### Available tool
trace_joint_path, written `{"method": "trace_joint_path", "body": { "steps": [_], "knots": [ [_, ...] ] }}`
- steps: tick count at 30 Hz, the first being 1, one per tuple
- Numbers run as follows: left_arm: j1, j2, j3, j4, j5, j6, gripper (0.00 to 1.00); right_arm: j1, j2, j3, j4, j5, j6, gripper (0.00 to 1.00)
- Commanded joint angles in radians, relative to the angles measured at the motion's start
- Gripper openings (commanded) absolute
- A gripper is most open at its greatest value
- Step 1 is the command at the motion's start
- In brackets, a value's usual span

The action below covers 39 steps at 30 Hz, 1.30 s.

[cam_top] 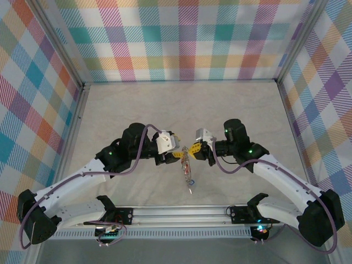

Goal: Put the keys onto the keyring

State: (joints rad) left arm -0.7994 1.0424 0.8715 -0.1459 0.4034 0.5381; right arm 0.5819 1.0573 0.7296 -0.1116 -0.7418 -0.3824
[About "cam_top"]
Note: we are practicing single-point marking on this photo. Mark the aluminium frame post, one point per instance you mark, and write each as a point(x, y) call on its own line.
point(60, 44)
point(299, 41)

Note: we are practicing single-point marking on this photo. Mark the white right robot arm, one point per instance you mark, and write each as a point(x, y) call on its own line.
point(286, 176)

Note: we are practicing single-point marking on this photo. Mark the grey metal base panel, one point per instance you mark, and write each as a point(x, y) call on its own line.
point(178, 253)

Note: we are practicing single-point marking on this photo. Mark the blue plastic key tag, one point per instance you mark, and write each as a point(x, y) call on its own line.
point(192, 182)

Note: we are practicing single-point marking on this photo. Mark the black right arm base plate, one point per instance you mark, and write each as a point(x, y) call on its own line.
point(239, 214)

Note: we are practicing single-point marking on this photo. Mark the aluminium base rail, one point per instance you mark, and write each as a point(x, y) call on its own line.
point(178, 215)

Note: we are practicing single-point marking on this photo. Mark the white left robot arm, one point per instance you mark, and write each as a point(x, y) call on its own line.
point(71, 178)

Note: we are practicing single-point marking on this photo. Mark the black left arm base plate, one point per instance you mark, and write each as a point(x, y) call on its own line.
point(125, 215)

